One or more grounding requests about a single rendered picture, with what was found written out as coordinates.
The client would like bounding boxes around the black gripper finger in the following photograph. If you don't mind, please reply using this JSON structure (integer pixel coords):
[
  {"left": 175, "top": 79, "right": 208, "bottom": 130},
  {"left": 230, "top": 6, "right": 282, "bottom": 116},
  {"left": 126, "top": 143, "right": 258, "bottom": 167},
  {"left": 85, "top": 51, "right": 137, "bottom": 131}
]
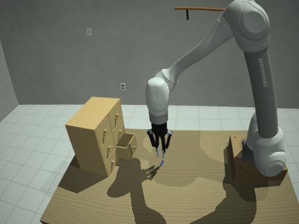
[
  {"left": 147, "top": 129, "right": 160, "bottom": 158},
  {"left": 160, "top": 130, "right": 173, "bottom": 158}
]

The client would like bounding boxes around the tan wooden drawer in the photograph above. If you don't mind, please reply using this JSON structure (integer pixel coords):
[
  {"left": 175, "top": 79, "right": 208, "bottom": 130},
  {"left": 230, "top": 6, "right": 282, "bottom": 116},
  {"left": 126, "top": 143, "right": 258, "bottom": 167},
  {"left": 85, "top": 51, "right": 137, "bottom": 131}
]
[
  {"left": 105, "top": 148, "right": 118, "bottom": 175},
  {"left": 109, "top": 101, "right": 122, "bottom": 129},
  {"left": 116, "top": 133, "right": 137, "bottom": 161},
  {"left": 112, "top": 118, "right": 125, "bottom": 145},
  {"left": 100, "top": 133, "right": 115, "bottom": 162},
  {"left": 95, "top": 115, "right": 111, "bottom": 146}
]

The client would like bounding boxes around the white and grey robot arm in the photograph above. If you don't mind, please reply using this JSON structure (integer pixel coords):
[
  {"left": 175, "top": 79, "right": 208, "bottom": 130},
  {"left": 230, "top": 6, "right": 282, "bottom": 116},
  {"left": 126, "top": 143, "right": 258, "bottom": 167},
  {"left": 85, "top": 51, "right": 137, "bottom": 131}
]
[{"left": 146, "top": 0, "right": 286, "bottom": 177}]

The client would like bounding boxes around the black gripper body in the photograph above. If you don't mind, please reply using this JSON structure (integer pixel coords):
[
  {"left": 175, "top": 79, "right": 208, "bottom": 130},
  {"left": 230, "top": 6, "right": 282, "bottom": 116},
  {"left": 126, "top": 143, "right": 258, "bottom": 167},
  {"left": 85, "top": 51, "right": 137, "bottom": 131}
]
[{"left": 151, "top": 122, "right": 168, "bottom": 137}]

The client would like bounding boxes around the tan wooden chest of drawers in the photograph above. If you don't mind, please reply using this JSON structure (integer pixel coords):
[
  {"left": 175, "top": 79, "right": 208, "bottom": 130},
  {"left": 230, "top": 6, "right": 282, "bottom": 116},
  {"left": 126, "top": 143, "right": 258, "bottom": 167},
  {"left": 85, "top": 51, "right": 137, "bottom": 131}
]
[{"left": 65, "top": 97, "right": 121, "bottom": 177}]

